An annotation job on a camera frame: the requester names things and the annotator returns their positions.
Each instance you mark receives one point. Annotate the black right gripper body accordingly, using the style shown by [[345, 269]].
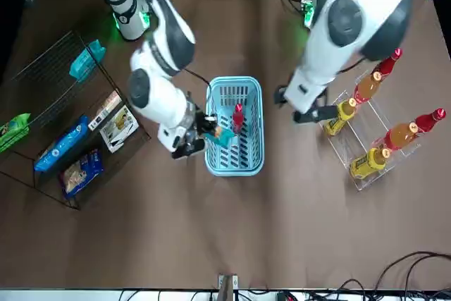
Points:
[[201, 123]]

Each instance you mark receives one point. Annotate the teal chips bag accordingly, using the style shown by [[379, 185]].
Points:
[[225, 137]]

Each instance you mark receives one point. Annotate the red cola bottle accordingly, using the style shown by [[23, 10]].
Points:
[[387, 63], [431, 119], [237, 119]]

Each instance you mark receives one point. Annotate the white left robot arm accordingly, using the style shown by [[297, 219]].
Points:
[[317, 61]]

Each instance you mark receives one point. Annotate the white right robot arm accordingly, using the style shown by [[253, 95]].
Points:
[[155, 110]]

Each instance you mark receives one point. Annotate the light blue plastic basket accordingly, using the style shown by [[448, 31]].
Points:
[[232, 171]]

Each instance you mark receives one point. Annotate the yellow label tea bottle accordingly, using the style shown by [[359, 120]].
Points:
[[366, 165], [336, 121]]

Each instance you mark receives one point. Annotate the clear acrylic bottle tray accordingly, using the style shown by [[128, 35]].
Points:
[[352, 146]]

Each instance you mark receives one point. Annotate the orange drink bottle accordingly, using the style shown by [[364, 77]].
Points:
[[401, 137], [368, 87]]

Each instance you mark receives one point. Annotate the dark blue beige snack bag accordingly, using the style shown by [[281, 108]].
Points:
[[82, 174]]

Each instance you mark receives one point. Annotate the white snack box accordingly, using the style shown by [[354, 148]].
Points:
[[120, 128]]

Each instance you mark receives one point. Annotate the beige cracker pack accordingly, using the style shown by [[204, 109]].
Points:
[[104, 109]]

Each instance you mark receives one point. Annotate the teal snack pack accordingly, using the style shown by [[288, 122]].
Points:
[[86, 59]]

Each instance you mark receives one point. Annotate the blue and white snack pack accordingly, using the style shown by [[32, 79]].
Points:
[[61, 144]]

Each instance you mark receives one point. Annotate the green snack pack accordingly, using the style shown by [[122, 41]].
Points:
[[14, 132]]

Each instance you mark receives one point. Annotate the white desk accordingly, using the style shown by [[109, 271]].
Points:
[[70, 295]]

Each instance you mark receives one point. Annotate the black right wrist camera bracket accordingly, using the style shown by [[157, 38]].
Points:
[[188, 149]]

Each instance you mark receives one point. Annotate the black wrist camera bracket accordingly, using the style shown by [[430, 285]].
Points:
[[188, 149], [317, 115]]

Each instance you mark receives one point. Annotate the black left wrist camera bracket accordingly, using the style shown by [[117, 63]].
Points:
[[317, 115]]

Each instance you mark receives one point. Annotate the aluminium frame post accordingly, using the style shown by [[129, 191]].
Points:
[[227, 288]]

